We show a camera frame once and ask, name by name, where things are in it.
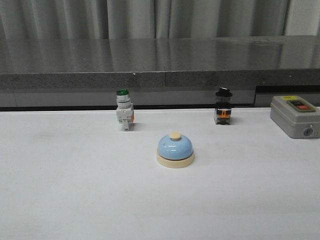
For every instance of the blue call bell cream base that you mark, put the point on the blue call bell cream base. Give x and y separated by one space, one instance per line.
175 151

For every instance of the grey granite counter ledge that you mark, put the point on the grey granite counter ledge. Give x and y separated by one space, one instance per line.
84 74

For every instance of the grey-white pleated curtain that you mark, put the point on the grey-white pleated curtain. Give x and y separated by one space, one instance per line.
156 19

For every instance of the green pushbutton switch white body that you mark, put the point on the green pushbutton switch white body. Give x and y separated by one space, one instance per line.
125 109

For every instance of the black selector switch orange body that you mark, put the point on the black selector switch orange body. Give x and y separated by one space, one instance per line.
223 108

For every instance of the grey start-stop switch box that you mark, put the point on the grey start-stop switch box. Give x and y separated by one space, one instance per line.
298 118

